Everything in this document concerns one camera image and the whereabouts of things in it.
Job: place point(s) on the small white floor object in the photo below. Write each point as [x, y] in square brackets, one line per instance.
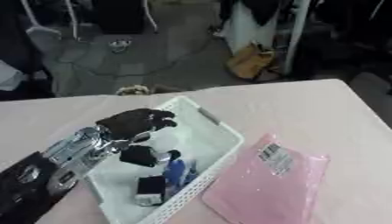
[120, 45]

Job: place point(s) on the pink plastic bag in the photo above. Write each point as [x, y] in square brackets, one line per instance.
[265, 183]

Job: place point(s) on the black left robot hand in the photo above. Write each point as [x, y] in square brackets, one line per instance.
[130, 122]

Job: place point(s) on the white plastic basket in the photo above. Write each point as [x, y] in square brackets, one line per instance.
[214, 140]

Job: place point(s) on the white hanging cloth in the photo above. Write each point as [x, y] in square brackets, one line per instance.
[245, 26]

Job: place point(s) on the tan furry object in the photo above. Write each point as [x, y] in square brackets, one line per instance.
[133, 89]

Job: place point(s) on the black and white small box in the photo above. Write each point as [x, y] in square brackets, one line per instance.
[150, 190]

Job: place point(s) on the tan bag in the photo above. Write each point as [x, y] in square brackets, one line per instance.
[252, 61]

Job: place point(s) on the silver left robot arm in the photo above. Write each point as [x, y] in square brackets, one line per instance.
[56, 163]

